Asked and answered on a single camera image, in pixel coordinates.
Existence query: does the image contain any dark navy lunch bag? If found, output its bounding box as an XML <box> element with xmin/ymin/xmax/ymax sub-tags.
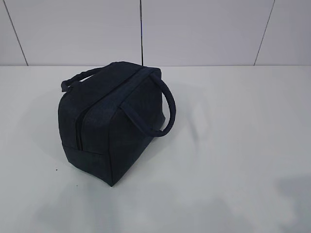
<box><xmin>58</xmin><ymin>62</ymin><xmax>176</xmax><ymax>186</ymax></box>

